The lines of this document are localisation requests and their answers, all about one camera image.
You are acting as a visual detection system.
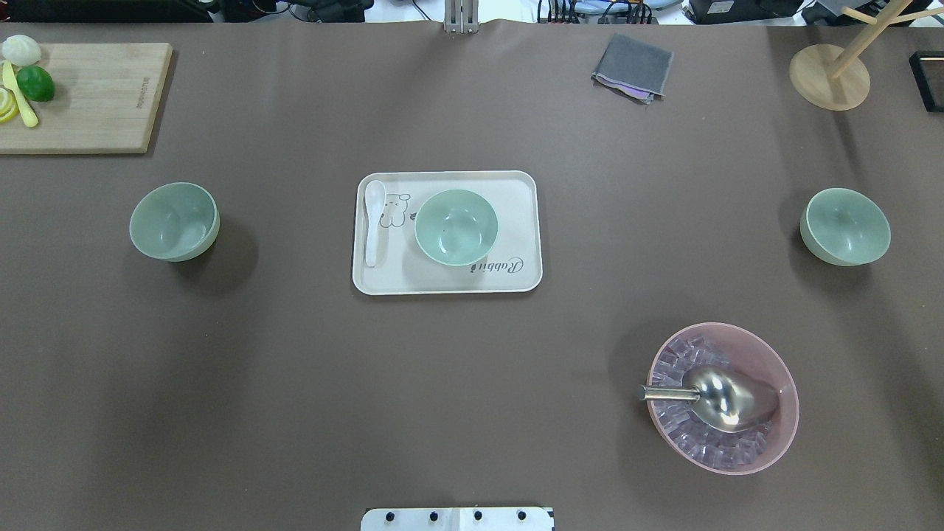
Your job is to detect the green bowl robot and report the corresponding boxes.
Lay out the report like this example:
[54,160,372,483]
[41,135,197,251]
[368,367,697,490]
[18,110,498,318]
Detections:
[128,182,221,262]
[799,187,891,268]

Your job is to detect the cream rabbit tray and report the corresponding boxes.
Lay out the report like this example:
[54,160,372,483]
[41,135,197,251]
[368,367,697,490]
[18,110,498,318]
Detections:
[351,170,543,296]

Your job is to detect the green bowl on tray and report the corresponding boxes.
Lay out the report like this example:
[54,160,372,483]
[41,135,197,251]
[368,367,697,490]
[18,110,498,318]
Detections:
[414,189,499,268]

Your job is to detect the white ceramic spoon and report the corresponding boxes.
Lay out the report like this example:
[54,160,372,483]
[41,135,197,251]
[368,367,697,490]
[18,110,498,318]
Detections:
[364,179,386,268]

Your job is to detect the grey folded cloth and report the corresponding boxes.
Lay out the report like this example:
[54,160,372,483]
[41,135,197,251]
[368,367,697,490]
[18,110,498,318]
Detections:
[591,34,674,105]

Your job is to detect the pink bowl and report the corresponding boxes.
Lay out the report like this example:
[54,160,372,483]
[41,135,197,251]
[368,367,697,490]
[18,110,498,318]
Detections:
[645,322,799,475]

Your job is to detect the metal ice scoop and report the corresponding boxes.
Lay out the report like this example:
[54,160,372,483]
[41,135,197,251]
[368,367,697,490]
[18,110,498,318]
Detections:
[635,365,780,433]

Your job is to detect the clear ice cubes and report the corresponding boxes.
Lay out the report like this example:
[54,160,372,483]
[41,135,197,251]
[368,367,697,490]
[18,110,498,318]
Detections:
[652,335,771,470]

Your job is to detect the wooden mug tree stand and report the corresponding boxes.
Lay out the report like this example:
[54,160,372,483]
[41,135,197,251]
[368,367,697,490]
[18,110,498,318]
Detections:
[788,1,943,111]

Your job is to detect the bamboo cutting board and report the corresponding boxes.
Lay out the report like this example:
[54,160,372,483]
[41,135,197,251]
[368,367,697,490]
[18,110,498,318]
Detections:
[1,43,173,155]

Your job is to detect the yellow plastic knife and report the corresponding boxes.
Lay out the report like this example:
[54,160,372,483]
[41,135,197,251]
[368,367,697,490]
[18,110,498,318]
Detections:
[2,60,38,128]

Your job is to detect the green lime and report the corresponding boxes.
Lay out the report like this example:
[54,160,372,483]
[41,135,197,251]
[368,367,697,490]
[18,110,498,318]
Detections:
[15,65,56,102]

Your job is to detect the lemon slice bottom stacked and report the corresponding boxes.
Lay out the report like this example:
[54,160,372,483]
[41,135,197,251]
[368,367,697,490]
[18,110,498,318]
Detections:
[0,102,19,123]

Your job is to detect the lemon slice stacked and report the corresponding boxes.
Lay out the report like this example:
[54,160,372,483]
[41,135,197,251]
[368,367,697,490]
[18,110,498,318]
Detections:
[0,102,19,123]
[0,87,18,114]

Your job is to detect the lemon slice top stacked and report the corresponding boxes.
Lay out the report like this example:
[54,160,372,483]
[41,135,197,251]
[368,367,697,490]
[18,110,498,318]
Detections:
[0,87,18,114]

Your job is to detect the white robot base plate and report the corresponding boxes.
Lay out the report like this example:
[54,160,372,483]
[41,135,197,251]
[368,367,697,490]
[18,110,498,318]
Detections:
[360,505,555,530]

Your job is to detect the black frame object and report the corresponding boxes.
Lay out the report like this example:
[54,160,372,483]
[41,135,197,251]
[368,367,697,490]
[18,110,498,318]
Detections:
[908,51,943,112]

